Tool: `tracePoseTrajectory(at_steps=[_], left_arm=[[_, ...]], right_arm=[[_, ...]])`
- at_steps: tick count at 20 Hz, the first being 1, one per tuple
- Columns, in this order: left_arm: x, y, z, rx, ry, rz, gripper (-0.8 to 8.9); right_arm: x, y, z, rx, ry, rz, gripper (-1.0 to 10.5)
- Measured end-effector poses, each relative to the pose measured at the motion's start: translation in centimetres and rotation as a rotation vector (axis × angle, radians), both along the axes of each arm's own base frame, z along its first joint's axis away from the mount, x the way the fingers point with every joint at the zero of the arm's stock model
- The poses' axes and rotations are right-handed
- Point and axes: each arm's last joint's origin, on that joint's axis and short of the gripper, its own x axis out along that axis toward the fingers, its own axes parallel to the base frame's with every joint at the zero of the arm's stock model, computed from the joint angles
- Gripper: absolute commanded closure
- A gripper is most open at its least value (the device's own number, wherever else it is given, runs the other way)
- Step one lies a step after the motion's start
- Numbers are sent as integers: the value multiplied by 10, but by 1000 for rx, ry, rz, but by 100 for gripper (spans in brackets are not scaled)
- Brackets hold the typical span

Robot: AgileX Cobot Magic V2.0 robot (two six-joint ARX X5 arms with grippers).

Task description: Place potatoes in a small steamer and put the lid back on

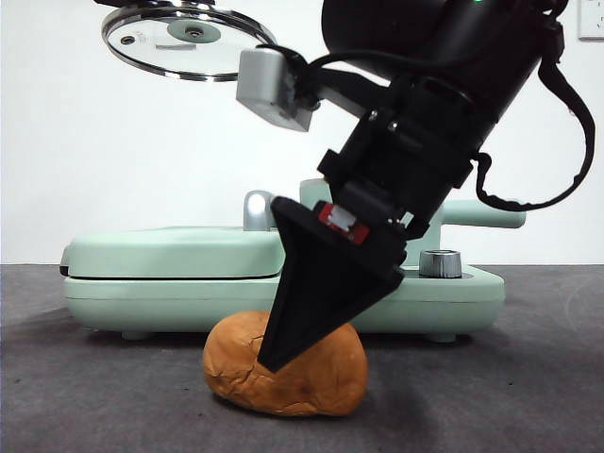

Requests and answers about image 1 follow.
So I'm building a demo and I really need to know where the brown potato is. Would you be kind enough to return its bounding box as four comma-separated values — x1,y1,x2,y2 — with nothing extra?
202,310,369,418

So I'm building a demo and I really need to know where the mint green breakfast maker base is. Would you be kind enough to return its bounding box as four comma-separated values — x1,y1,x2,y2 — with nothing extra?
63,263,506,344

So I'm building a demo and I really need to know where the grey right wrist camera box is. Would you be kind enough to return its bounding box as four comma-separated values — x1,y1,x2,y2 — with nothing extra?
235,46,316,133

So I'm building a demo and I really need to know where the chrome cover handle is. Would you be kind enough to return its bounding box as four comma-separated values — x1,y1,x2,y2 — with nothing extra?
242,190,279,233

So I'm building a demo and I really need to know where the mint green steamer pot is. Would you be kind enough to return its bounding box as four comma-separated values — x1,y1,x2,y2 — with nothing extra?
300,177,528,233

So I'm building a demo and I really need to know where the silver control knob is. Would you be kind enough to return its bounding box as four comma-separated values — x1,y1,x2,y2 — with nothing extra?
418,248,462,279

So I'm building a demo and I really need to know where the white wall socket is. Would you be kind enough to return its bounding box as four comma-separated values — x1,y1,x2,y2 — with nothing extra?
578,0,604,42

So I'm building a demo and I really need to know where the mint green griddle cover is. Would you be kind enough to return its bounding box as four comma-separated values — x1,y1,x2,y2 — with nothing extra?
59,226,290,281

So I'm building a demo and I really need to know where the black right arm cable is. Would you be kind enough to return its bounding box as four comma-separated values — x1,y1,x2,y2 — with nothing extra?
473,8,597,211

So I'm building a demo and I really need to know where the glass lid with green knob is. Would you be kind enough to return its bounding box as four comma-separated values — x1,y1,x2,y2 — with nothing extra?
101,0,280,84

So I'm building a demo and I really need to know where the black right camera cable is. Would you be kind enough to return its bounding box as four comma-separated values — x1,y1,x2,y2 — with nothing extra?
292,49,394,103

